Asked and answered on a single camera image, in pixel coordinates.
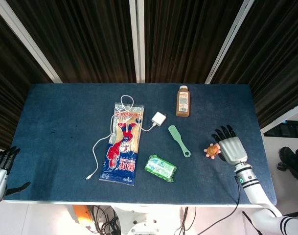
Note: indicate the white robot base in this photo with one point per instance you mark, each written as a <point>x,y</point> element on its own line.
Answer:
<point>144,220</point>

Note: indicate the green plastic rice paddle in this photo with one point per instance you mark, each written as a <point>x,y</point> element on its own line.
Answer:
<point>179,140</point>

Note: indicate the blue red noodle packet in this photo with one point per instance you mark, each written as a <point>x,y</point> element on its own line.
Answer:
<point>124,147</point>

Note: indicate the brown juice bottle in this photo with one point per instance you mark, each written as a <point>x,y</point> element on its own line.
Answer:
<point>183,102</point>

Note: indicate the black wheeled stand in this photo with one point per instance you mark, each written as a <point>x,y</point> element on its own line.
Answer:
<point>293,159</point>

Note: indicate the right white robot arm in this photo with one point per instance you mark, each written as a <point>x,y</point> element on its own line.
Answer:
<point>256,191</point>

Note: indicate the small orange turtle toy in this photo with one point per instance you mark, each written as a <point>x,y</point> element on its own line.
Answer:
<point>212,150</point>

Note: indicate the blue felt table cloth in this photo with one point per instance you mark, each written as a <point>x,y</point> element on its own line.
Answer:
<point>65,137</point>

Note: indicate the white frame bar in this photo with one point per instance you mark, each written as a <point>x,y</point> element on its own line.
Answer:
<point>283,117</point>

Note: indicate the white charger adapter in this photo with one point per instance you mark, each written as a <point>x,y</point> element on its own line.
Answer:
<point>159,119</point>

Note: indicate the white ceiling beam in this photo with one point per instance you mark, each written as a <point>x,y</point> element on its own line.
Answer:
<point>228,41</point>
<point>26,41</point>
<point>137,41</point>

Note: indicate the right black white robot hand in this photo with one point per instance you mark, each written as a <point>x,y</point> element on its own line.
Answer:
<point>233,149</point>

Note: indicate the orange box under table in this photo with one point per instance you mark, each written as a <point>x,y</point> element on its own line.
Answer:
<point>82,214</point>

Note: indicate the black equipment with screens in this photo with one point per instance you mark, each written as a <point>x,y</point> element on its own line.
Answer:
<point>288,129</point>

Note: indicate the green tissue pack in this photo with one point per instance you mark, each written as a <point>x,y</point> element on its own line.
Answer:
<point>160,169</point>

